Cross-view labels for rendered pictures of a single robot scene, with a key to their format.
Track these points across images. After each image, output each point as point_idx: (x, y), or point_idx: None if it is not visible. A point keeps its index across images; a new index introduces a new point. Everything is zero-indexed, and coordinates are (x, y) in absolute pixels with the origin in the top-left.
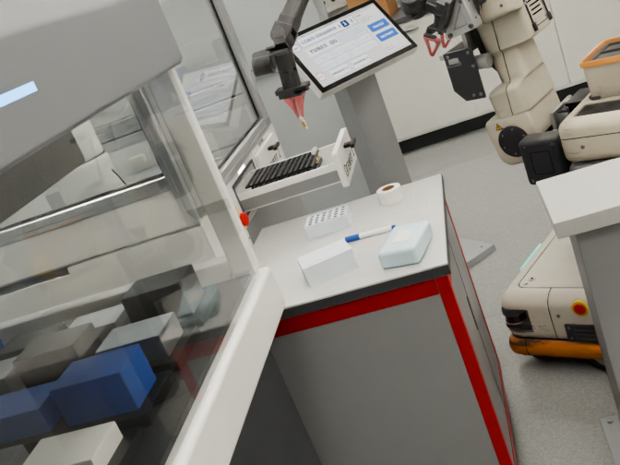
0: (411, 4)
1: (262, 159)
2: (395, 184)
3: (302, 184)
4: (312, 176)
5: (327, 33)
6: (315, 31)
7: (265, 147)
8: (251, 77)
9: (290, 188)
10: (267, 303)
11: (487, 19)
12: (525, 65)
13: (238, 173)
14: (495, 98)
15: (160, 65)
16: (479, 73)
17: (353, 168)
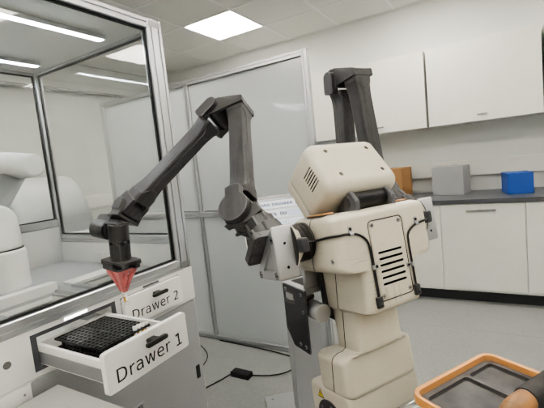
0: (227, 221)
1: (130, 303)
2: None
3: (80, 366)
4: (88, 364)
5: (282, 205)
6: (274, 201)
7: (148, 291)
8: (181, 223)
9: (71, 364)
10: None
11: (319, 270)
12: (363, 340)
13: (63, 320)
14: (321, 360)
15: None
16: (308, 324)
17: (159, 363)
